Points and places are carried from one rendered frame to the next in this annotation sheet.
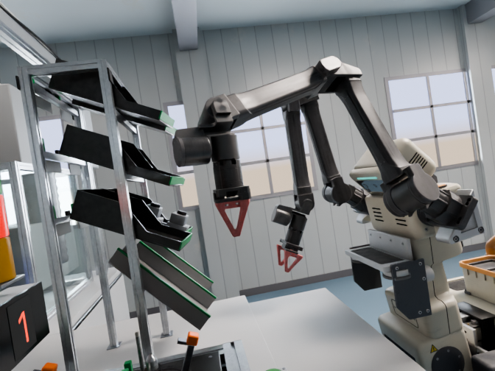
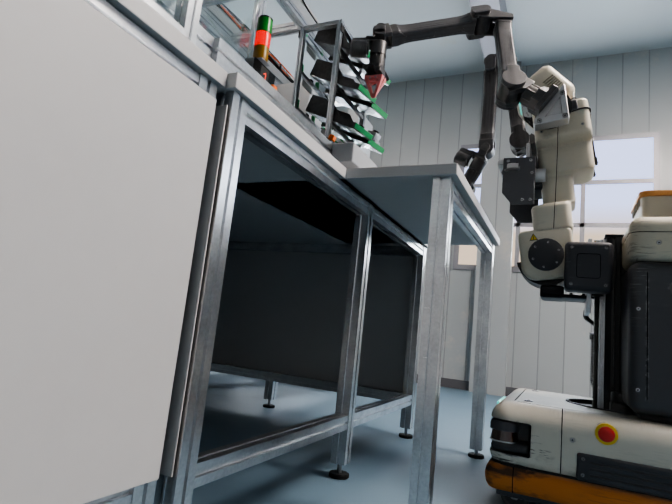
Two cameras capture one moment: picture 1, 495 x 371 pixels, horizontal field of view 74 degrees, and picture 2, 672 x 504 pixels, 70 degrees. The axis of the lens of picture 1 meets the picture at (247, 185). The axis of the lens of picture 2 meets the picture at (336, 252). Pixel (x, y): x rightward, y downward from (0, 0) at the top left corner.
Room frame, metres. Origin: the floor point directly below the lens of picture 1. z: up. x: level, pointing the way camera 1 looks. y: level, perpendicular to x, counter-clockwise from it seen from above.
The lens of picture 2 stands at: (-0.67, -0.77, 0.43)
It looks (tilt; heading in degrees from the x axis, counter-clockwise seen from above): 9 degrees up; 34
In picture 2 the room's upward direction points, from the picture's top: 6 degrees clockwise
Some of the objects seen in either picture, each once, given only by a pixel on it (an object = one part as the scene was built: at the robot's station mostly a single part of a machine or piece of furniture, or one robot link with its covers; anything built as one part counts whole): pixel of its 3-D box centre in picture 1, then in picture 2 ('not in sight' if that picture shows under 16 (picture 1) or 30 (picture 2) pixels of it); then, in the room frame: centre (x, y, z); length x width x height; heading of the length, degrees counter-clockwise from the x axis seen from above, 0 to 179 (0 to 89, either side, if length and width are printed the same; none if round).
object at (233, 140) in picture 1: (222, 149); (376, 50); (0.66, 0.04, 1.40); 0.07 x 0.06 x 0.07; 117
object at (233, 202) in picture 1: (233, 213); (375, 87); (0.68, 0.04, 1.27); 0.07 x 0.07 x 0.09; 9
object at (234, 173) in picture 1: (228, 178); (376, 66); (0.66, 0.04, 1.34); 0.10 x 0.07 x 0.07; 9
